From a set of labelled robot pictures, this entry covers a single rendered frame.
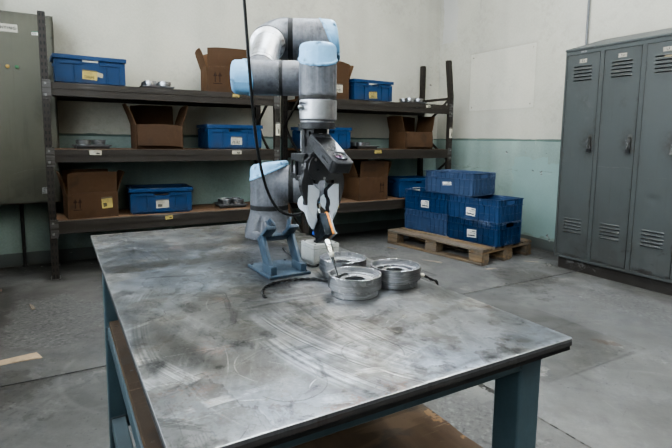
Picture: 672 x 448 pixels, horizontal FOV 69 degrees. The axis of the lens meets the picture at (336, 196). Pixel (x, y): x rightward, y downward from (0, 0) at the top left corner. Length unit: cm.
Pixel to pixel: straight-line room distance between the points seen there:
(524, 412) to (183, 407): 53
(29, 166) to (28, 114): 41
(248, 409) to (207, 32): 469
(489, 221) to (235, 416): 417
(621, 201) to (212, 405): 398
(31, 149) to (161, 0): 175
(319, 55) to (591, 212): 374
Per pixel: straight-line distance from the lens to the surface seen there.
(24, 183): 461
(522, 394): 87
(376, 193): 528
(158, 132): 436
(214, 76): 454
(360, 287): 92
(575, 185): 456
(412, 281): 100
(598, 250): 450
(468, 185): 477
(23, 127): 460
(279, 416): 58
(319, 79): 95
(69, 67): 436
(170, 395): 64
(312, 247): 118
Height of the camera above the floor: 110
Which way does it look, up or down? 7 degrees down
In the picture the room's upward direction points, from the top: 1 degrees clockwise
